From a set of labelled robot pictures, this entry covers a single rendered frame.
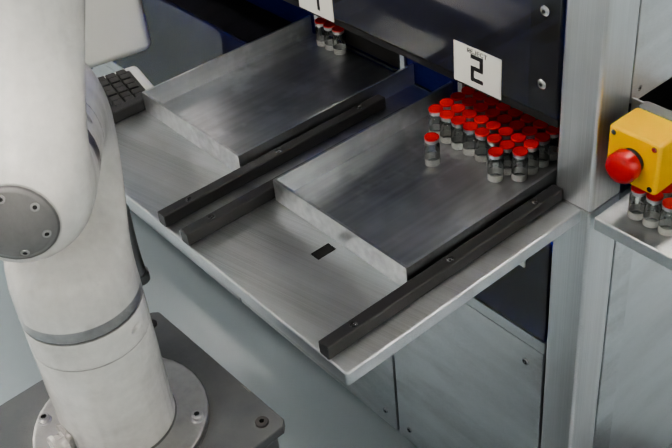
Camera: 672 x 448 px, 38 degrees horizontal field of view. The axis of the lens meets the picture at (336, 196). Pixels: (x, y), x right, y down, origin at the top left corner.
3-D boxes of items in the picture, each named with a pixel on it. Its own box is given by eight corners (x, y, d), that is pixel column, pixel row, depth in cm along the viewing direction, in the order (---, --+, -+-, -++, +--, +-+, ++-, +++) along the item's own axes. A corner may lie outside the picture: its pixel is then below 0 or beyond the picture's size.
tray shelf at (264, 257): (294, 34, 176) (293, 24, 175) (617, 194, 131) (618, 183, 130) (56, 145, 154) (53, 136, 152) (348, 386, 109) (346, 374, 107)
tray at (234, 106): (311, 33, 172) (309, 14, 170) (414, 83, 155) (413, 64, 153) (146, 111, 156) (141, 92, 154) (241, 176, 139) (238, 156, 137)
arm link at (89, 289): (10, 353, 91) (-78, 140, 77) (36, 230, 106) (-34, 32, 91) (140, 335, 91) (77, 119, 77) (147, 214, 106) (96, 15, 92)
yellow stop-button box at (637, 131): (640, 148, 123) (646, 99, 118) (690, 171, 118) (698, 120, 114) (602, 174, 119) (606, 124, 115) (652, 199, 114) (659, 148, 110)
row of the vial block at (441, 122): (436, 128, 144) (435, 102, 141) (530, 177, 133) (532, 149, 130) (425, 135, 143) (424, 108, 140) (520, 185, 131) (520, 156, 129)
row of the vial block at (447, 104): (447, 122, 145) (446, 95, 142) (541, 170, 134) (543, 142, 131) (436, 128, 144) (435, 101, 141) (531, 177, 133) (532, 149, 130)
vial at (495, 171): (494, 172, 134) (495, 144, 132) (507, 178, 133) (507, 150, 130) (483, 179, 133) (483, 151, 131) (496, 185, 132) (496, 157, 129)
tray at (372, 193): (451, 101, 150) (450, 81, 148) (588, 168, 133) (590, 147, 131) (275, 200, 134) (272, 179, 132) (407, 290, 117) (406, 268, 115)
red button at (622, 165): (620, 164, 118) (623, 137, 115) (648, 178, 115) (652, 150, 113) (600, 178, 116) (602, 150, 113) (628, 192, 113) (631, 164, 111)
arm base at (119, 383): (91, 533, 96) (41, 407, 85) (4, 426, 108) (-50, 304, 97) (244, 423, 106) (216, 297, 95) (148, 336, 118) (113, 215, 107)
